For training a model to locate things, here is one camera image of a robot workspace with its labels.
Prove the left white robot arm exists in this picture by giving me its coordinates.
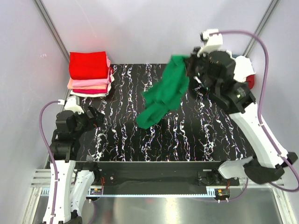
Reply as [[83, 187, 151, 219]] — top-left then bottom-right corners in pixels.
[[43, 106, 104, 224]]

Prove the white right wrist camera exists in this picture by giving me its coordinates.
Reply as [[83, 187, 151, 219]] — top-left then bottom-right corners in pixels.
[[197, 29, 223, 57]]

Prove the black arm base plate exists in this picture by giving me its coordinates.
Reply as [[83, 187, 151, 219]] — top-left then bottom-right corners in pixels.
[[75, 161, 237, 186]]

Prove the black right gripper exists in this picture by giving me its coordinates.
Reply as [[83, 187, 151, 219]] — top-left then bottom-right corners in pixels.
[[183, 47, 214, 94]]

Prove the crumpled white t shirt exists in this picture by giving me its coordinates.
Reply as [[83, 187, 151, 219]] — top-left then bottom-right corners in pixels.
[[234, 56, 255, 82]]

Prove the aluminium frame post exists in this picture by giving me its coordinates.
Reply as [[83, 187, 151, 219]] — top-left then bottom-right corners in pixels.
[[33, 0, 70, 62], [243, 0, 280, 57]]

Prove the folded red t shirt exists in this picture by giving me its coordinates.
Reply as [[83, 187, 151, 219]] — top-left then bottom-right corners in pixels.
[[69, 51, 109, 80]]

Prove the folded pink t shirt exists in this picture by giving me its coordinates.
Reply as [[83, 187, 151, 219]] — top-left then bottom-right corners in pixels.
[[67, 57, 114, 89]]

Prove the crumpled red t shirt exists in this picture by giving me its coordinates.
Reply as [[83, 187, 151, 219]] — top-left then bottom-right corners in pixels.
[[246, 74, 255, 89]]

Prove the left aluminium frame post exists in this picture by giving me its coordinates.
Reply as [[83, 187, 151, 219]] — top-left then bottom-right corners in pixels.
[[33, 0, 70, 62]]

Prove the right small circuit board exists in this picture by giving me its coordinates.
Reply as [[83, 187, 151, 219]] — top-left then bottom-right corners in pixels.
[[216, 189, 230, 197]]

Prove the folded peach t shirt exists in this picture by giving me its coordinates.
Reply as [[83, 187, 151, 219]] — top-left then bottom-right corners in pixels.
[[67, 79, 110, 90]]

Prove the small circuit board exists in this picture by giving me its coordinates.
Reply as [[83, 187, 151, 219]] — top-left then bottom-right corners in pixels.
[[216, 189, 230, 197], [90, 188, 103, 196]]

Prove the aluminium front rail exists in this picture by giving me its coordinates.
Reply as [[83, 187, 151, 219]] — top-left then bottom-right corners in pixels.
[[30, 169, 285, 198]]

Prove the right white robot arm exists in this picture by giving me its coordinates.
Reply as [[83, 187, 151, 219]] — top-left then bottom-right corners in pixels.
[[184, 47, 298, 185]]

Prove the green t shirt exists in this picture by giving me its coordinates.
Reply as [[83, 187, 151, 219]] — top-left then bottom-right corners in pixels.
[[136, 55, 189, 129]]

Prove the black marbled table mat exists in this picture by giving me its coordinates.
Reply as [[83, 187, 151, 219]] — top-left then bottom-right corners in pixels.
[[77, 64, 255, 162]]

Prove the right aluminium frame post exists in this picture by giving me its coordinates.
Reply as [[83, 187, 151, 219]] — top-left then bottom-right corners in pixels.
[[243, 0, 280, 57]]

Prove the left small circuit board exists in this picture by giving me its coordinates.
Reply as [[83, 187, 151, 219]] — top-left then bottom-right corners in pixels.
[[90, 188, 103, 196]]

